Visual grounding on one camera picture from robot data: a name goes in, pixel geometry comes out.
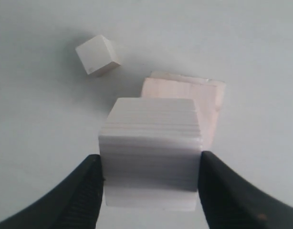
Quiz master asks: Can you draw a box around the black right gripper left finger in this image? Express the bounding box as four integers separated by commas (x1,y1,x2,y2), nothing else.
0,155,104,229

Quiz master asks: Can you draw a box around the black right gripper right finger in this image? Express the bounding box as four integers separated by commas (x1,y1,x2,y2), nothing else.
197,151,293,229

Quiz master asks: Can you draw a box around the small wooden cube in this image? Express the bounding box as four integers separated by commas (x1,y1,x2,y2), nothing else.
75,35,121,77

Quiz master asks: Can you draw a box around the medium wooden cube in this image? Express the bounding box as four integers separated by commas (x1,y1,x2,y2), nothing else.
141,77,226,150

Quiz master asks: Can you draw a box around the large wooden cube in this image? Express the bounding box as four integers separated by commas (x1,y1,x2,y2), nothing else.
150,72,213,83

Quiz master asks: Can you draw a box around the light wooden cube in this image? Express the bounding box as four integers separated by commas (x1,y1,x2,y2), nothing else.
98,97,201,211

